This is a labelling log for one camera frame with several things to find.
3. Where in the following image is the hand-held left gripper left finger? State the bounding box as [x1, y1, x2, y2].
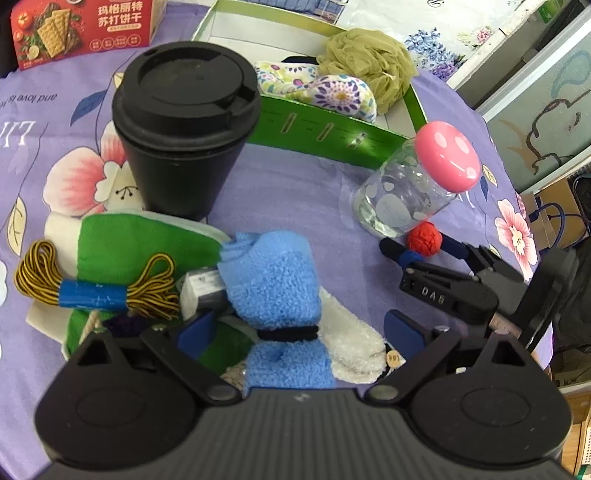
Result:
[65, 309, 243, 407]

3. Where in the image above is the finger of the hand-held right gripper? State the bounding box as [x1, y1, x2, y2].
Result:
[438, 233, 529, 298]
[379, 237, 500, 326]

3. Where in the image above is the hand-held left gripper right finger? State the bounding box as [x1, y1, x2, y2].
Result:
[366, 309, 541, 407]

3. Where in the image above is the red fabric ball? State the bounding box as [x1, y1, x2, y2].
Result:
[406, 222, 443, 256]

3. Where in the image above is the dark purple cloth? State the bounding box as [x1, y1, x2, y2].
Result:
[104, 314, 153, 337]

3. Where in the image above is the blue white fuzzy sock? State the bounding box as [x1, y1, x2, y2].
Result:
[217, 231, 386, 388]

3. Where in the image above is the green cardboard box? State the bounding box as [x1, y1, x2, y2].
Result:
[191, 0, 428, 169]

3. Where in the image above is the small grey white box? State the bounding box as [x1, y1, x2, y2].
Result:
[178, 268, 229, 319]

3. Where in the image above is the glass jar with pink lid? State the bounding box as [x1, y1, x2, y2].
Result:
[352, 121, 482, 238]

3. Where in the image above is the brown cardboard box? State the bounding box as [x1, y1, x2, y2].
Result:
[522, 178, 583, 250]

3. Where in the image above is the purple floral bedsheet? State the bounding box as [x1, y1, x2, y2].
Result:
[0, 0, 555, 480]

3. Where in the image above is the black lidded coffee cup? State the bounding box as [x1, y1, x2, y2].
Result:
[112, 41, 263, 222]

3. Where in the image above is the cartoon frosted glass door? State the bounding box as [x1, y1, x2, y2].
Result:
[475, 0, 591, 195]

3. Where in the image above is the olive mesh bath sponge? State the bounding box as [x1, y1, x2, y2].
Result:
[318, 28, 419, 116]

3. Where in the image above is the dark blue picture card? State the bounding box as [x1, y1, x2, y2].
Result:
[265, 0, 347, 26]

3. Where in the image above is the red cracker box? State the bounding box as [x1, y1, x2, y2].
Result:
[10, 0, 168, 72]

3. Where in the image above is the blue cable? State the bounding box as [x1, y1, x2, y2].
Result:
[530, 203, 580, 247]

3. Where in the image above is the black hair tie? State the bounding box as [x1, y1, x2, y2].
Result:
[256, 325, 320, 343]

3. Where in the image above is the yellow black cord bundle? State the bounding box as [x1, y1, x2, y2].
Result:
[15, 240, 181, 321]

